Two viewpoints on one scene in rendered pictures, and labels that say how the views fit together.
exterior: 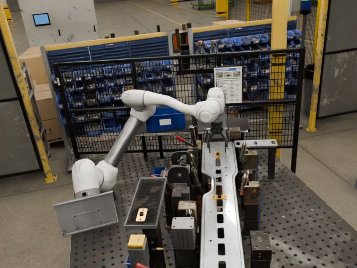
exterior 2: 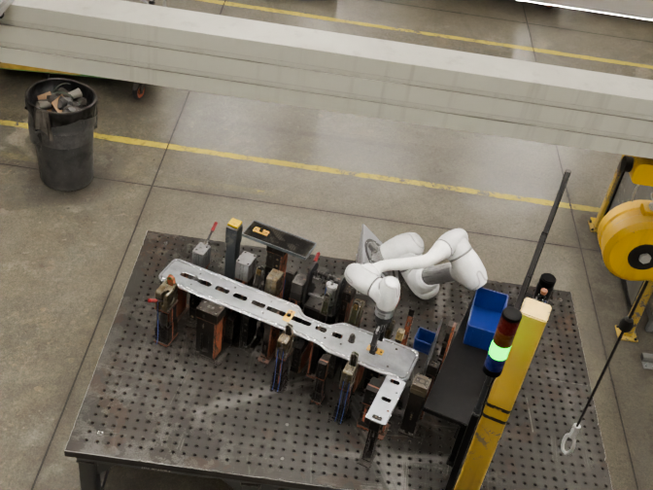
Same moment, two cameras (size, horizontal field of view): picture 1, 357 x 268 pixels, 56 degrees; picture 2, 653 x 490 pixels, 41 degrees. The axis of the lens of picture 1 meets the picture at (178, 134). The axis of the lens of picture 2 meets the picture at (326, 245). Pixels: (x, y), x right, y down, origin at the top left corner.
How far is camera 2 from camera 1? 4.36 m
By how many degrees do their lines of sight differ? 82
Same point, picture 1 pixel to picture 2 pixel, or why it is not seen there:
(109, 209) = not seen: hidden behind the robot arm
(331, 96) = not seen: outside the picture
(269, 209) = (305, 419)
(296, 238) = (248, 414)
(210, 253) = (222, 282)
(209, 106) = (354, 268)
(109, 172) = (413, 273)
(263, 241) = (208, 308)
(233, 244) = (222, 297)
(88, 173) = (395, 244)
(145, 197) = (284, 239)
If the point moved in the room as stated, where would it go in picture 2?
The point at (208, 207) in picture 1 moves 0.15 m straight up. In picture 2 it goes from (278, 302) to (281, 281)
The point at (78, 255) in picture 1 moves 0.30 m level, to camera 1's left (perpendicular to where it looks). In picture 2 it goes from (323, 261) to (336, 231)
